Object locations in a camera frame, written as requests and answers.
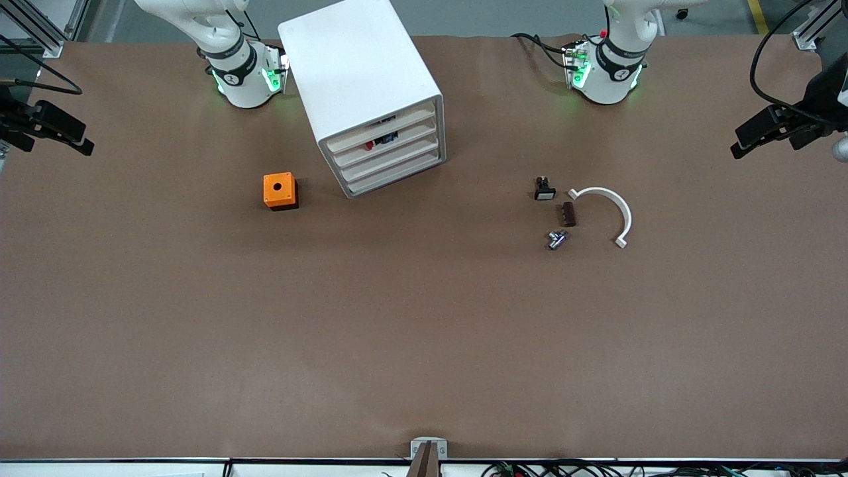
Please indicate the orange button enclosure box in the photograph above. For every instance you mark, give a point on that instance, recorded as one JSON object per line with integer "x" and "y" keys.
{"x": 270, "y": 197}

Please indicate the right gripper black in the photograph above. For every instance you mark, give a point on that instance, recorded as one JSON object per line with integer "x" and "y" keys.
{"x": 8, "y": 121}

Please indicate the white curved pipe clamp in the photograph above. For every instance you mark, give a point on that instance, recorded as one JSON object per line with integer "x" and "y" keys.
{"x": 599, "y": 191}

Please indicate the brown terminal block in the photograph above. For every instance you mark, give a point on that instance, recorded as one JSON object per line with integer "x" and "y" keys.
{"x": 568, "y": 214}

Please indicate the silver metal tee fitting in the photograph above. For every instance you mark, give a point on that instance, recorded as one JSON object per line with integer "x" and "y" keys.
{"x": 556, "y": 240}

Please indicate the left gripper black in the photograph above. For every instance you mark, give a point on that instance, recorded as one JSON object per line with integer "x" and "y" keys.
{"x": 823, "y": 99}

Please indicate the brown wooden bar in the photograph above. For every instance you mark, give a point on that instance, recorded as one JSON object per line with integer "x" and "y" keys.
{"x": 425, "y": 467}

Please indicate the white table edge rail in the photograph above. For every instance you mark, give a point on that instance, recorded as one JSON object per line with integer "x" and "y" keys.
{"x": 99, "y": 469}

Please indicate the black white button switch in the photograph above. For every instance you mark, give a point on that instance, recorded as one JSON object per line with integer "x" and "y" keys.
{"x": 544, "y": 192}

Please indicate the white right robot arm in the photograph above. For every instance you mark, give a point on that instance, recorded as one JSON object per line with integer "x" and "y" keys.
{"x": 242, "y": 86}

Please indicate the small black blue part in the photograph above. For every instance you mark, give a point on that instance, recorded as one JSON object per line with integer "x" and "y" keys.
{"x": 386, "y": 138}

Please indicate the grey metal bracket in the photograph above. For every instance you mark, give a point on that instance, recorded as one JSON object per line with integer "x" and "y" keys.
{"x": 417, "y": 447}

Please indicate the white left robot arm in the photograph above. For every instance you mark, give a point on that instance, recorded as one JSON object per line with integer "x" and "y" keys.
{"x": 613, "y": 83}

